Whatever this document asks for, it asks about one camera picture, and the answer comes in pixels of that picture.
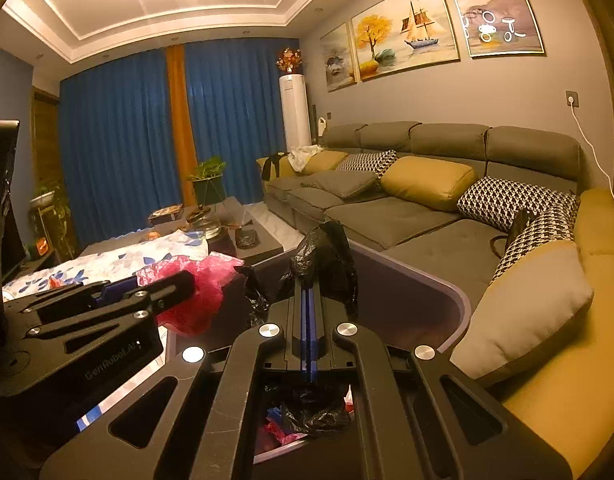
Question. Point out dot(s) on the small orange ornament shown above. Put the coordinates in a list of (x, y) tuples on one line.
[(44, 247)]

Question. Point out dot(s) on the blue floral tablecloth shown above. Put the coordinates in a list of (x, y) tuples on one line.
[(112, 260)]

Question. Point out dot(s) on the big yellow cushion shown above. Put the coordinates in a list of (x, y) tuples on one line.
[(427, 182)]

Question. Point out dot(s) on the orange curtain strip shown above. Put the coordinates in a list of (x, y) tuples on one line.
[(182, 125)]

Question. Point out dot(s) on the large houndstooth cushion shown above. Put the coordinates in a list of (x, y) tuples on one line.
[(512, 202)]

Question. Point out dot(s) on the small houndstooth cushion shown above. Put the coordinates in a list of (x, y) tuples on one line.
[(367, 161)]

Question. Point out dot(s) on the pink plastic bag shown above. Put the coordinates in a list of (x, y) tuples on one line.
[(207, 285)]

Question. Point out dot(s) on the flower ornament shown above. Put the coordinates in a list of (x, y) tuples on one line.
[(289, 60)]

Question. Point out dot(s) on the small landscape painting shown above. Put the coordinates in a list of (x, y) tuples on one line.
[(338, 57)]

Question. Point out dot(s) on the grey abstract painting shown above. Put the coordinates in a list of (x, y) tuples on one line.
[(492, 7)]

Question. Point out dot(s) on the yellow sofa corner cushion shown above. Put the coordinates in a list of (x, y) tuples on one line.
[(587, 385)]

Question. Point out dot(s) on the potted plant green pot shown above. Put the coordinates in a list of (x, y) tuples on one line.
[(207, 177)]

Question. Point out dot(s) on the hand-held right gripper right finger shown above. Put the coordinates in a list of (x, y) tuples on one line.
[(314, 330)]

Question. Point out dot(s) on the black trash bag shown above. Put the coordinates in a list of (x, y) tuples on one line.
[(332, 260)]

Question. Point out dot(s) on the small yellow cushion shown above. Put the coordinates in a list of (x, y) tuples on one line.
[(323, 161)]

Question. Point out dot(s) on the trailing plant white pot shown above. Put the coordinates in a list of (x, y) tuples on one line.
[(49, 210)]

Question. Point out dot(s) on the black television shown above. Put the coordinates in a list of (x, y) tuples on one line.
[(2, 170)]

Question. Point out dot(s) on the white clothes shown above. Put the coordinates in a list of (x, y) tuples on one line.
[(304, 156)]

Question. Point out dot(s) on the wall socket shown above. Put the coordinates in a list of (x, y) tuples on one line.
[(572, 99)]

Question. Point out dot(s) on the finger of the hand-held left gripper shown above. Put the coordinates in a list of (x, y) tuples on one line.
[(112, 292), (167, 290)]

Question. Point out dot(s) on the glass jar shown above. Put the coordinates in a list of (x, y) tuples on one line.
[(204, 224)]

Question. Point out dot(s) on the blue curtain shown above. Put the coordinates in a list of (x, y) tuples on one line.
[(117, 150), (237, 120)]

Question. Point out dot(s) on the grey trash bin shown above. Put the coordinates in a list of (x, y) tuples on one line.
[(412, 300)]

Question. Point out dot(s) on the grey coffee table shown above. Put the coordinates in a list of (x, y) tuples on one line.
[(269, 242)]

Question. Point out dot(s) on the black ashtray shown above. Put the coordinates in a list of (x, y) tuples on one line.
[(247, 238)]

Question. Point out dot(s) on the blue foam net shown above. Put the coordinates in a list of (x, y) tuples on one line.
[(274, 414)]

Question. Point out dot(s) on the grey sofa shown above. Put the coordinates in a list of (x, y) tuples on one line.
[(412, 230)]

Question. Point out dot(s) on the white tower air conditioner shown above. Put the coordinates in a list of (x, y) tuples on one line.
[(294, 112)]

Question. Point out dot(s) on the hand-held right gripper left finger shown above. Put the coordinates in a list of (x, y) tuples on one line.
[(297, 330)]

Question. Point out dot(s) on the patterned box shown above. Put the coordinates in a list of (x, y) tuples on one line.
[(165, 214)]

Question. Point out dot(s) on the pale grey cushion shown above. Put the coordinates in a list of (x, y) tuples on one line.
[(522, 310)]

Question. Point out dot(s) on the tree and ship painting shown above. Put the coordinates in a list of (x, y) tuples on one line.
[(404, 30)]

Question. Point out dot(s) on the folded houndstooth cushion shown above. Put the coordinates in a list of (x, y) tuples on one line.
[(542, 240)]

